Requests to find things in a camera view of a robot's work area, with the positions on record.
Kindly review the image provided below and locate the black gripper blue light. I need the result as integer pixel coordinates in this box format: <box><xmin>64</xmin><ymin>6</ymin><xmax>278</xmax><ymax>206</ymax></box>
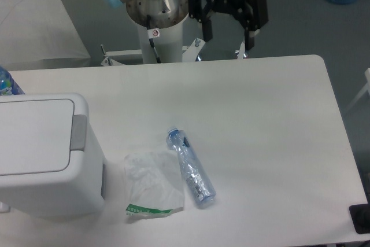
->
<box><xmin>188</xmin><ymin>0</ymin><xmax>268</xmax><ymax>50</ymax></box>

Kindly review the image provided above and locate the white trash can grey button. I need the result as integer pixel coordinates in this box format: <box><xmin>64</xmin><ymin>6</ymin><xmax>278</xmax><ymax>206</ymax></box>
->
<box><xmin>1</xmin><ymin>93</ymin><xmax>106</xmax><ymax>217</ymax></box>

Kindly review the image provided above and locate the metal clamp screw right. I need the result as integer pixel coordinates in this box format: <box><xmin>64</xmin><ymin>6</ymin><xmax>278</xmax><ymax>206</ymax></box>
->
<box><xmin>235</xmin><ymin>41</ymin><xmax>249</xmax><ymax>60</ymax></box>

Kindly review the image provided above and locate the crushed clear plastic bottle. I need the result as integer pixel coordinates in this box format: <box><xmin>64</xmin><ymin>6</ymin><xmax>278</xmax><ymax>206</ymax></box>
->
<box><xmin>166</xmin><ymin>127</ymin><xmax>216</xmax><ymax>209</ymax></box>

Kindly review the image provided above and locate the clear plastic bag green stripe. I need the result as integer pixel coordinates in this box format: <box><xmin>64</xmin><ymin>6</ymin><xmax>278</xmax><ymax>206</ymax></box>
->
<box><xmin>123</xmin><ymin>150</ymin><xmax>184</xmax><ymax>220</ymax></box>

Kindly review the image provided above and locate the white cloth with lettering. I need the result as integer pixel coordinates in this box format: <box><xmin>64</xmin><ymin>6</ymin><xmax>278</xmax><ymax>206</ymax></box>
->
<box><xmin>1</xmin><ymin>0</ymin><xmax>90</xmax><ymax>70</ymax></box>

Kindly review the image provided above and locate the blue labelled bottle left edge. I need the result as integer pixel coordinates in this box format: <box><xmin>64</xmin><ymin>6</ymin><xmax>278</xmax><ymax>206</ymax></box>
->
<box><xmin>1</xmin><ymin>67</ymin><xmax>25</xmax><ymax>96</ymax></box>

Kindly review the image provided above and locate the black object table corner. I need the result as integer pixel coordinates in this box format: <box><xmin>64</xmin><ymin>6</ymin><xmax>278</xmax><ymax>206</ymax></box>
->
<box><xmin>349</xmin><ymin>204</ymin><xmax>369</xmax><ymax>234</ymax></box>

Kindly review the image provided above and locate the white bracket with bolt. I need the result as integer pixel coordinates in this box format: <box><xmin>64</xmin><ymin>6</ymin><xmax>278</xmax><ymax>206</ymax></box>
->
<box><xmin>182</xmin><ymin>38</ymin><xmax>206</xmax><ymax>62</ymax></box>

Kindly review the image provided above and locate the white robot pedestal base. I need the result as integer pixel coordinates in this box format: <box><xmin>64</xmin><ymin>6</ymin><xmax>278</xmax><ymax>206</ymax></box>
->
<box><xmin>99</xmin><ymin>12</ymin><xmax>206</xmax><ymax>67</ymax></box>

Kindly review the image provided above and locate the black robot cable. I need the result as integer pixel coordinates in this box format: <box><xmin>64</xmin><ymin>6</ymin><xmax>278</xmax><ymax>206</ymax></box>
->
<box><xmin>146</xmin><ymin>14</ymin><xmax>162</xmax><ymax>64</ymax></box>

